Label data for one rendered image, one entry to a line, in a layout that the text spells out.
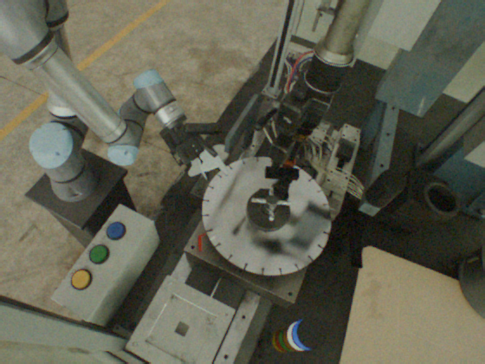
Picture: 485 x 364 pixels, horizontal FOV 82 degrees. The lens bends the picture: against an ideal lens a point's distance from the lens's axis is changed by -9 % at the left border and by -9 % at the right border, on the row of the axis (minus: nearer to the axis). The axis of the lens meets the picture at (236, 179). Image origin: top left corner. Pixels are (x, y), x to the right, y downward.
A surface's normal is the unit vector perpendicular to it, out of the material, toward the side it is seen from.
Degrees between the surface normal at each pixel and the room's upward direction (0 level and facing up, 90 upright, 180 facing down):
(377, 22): 90
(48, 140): 8
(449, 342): 0
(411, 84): 90
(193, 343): 0
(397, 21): 90
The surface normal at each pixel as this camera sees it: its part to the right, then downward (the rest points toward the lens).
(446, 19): -0.42, 0.75
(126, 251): 0.09, -0.53
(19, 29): 0.55, 0.39
